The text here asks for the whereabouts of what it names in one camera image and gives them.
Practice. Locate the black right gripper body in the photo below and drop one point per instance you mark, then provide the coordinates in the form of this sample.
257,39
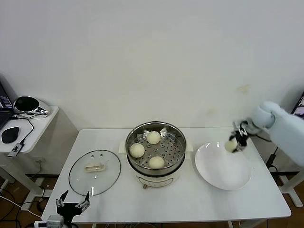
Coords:
241,135

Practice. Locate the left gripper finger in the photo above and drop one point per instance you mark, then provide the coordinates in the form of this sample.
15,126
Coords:
61,200
86,204

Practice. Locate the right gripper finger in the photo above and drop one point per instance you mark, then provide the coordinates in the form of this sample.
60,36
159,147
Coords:
232,138
241,146

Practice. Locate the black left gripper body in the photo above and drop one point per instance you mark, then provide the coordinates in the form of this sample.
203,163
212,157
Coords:
69,209

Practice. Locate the white steamed baozi bun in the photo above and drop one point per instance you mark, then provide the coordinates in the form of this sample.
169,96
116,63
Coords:
137,150
230,146
153,137
156,162

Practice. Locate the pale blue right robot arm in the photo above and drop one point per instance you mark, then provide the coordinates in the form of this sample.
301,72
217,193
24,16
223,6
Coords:
287,137

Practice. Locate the stainless steel steamer basket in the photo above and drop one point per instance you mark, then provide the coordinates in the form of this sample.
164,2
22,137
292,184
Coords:
171,154

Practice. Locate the grey round floor object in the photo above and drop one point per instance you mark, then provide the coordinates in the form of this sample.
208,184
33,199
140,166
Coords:
40,205

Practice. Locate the white round plate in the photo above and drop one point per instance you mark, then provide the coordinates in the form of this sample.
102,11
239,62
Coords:
218,168

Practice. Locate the black laptop beside label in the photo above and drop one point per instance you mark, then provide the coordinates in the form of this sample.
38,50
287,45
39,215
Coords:
299,104

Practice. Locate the grey usb dongle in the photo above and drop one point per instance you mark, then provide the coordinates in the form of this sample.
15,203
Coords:
15,149

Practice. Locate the white side table with label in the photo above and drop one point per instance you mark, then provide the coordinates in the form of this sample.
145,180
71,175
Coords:
292,195

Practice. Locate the white side table with mouse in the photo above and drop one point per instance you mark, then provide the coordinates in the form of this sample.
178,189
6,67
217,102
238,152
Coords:
40,133

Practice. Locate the cream electric cooking pot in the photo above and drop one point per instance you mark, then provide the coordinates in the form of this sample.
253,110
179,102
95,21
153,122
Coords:
156,178

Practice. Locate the black computer mouse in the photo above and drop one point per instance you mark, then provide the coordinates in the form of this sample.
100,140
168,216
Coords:
10,135

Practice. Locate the shiny chrome black gadget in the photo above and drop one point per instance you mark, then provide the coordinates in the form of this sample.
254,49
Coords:
35,109

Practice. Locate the black laptop beside mouse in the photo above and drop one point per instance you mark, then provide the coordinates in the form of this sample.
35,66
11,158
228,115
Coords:
3,114

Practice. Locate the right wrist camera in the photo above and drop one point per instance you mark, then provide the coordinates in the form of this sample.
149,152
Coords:
241,124

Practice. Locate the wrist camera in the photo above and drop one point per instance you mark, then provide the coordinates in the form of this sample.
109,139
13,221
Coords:
241,124
52,222

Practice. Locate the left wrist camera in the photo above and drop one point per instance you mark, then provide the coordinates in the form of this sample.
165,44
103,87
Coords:
52,222

